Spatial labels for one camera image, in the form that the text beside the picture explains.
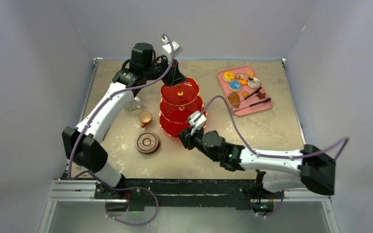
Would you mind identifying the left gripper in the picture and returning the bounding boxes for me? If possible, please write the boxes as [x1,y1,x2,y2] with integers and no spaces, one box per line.
[144,54,187,87]

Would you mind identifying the red three-tier cake stand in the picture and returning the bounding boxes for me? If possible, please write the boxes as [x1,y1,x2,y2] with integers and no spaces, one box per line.
[159,77,204,138]

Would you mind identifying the black serving tongs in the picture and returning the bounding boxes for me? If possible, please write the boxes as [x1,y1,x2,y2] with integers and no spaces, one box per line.
[231,87,271,112]

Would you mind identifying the pink serving tray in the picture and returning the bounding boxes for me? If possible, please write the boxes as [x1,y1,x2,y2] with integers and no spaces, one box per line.
[217,66,272,116]

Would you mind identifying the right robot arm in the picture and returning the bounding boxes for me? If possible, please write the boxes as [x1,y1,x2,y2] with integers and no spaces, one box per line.
[178,127,336,198]

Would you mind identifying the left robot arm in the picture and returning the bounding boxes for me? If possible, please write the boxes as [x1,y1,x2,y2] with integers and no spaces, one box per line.
[62,41,186,199]

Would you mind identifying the white mug with tea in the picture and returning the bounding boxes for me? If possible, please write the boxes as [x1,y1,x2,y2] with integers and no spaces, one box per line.
[123,97,141,112]

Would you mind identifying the round brown wooden lid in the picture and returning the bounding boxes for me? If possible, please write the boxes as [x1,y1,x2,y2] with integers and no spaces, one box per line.
[135,131,161,155]

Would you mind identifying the small copper cup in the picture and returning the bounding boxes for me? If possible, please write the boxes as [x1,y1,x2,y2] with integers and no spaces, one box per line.
[138,111,153,128]

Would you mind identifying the yellow frosted donut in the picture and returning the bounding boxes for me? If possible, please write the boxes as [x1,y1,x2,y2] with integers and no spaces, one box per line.
[222,70,236,83]

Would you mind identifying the blue frosted donut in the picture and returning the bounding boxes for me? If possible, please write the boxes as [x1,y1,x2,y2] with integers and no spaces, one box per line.
[228,80,242,92]

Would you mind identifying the brown bread roll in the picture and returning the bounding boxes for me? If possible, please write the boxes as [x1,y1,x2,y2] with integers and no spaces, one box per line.
[227,92,240,109]

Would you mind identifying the pink layered cake slice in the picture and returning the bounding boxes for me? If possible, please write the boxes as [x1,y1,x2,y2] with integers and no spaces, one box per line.
[236,74,249,81]

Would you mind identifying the orange duck pastry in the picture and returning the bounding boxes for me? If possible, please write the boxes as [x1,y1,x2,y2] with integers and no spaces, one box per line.
[236,79,248,85]

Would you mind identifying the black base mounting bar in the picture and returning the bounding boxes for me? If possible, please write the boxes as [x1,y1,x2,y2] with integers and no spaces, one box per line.
[94,178,283,211]

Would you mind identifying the flower-shaped orange cookie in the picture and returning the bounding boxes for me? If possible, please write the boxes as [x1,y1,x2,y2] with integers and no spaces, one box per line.
[241,91,250,99]

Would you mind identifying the round orange cookie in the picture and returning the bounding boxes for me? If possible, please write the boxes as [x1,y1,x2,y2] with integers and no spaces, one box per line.
[245,71,255,79]

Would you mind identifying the white chocolate-drizzled donut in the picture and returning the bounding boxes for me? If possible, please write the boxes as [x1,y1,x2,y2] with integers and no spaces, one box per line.
[247,77,261,89]

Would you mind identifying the brown star cookie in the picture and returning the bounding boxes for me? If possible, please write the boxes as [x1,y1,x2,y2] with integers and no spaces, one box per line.
[256,92,267,100]

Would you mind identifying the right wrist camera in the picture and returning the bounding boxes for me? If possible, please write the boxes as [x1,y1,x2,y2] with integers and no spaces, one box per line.
[187,111,206,129]

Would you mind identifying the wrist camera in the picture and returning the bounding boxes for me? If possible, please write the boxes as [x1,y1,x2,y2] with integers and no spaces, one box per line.
[187,111,206,129]
[162,35,183,60]

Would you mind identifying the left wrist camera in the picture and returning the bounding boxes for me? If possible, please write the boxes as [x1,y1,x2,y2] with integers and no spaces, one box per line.
[162,35,183,60]

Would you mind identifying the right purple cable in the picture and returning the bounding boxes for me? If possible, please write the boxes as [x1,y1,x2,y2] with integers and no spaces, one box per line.
[193,95,350,220]

